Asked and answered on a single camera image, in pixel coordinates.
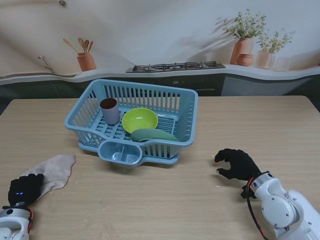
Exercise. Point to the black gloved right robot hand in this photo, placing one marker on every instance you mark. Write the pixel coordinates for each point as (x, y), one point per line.
(240, 165)

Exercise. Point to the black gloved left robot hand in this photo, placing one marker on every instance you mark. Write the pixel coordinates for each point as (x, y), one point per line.
(23, 190)

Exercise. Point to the purple plastic cup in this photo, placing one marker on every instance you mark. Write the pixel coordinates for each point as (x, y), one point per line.
(111, 112)

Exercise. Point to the pale green plate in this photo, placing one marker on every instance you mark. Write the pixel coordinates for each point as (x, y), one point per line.
(155, 136)

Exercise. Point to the lime green bowl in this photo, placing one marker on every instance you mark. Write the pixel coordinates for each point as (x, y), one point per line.
(140, 120)

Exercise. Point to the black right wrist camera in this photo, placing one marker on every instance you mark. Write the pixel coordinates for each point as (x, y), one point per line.
(246, 193)

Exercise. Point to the blue plastic dish rack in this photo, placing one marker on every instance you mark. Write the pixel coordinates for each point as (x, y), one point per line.
(170, 120)

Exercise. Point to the beige wiping cloth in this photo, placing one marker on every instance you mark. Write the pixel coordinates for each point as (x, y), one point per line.
(57, 170)

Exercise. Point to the printed kitchen backdrop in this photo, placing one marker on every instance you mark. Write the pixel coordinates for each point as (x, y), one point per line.
(160, 37)

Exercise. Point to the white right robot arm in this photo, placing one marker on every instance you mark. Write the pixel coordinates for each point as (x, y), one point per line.
(287, 210)

